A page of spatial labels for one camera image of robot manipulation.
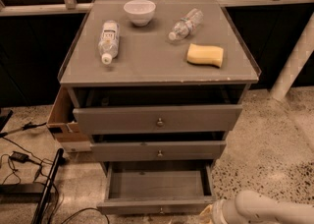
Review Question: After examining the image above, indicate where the black floor cable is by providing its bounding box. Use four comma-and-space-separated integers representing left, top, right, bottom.
0, 121, 111, 224

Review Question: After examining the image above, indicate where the grey drawer cabinet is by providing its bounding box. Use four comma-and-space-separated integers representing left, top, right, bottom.
57, 0, 262, 170

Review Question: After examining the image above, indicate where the grey middle drawer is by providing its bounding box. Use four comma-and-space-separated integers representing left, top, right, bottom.
90, 140, 226, 161

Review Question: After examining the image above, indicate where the clear bottle white label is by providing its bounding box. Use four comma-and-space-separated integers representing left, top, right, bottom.
98, 21, 120, 65

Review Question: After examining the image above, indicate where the yellow sponge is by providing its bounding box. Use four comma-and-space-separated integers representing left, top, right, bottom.
187, 44, 224, 68

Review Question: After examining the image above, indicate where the cardboard box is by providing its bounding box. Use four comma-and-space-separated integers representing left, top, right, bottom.
47, 87, 90, 152

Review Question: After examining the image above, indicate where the white ceramic bowl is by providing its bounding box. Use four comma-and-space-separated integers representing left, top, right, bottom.
124, 0, 156, 27

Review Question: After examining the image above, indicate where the grey drawer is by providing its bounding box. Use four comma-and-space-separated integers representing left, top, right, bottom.
97, 160, 216, 215
90, 140, 226, 161
73, 105, 242, 135

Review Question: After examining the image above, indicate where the white diagonal post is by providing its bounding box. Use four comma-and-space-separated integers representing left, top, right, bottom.
270, 14, 314, 101

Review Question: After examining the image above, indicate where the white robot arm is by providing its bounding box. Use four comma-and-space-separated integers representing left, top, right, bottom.
198, 190, 314, 224

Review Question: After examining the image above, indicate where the grey bottom drawer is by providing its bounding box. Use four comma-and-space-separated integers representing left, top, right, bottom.
97, 160, 216, 215

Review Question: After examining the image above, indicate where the clear bottle green label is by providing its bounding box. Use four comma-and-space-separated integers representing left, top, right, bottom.
168, 8, 203, 41

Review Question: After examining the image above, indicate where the black pole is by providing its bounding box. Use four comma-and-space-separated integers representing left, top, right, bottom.
31, 148, 64, 224

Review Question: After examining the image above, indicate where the grey top drawer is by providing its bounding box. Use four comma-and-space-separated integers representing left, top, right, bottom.
73, 105, 242, 135

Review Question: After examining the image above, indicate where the black power adapter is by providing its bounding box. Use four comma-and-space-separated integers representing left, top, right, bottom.
10, 151, 29, 163

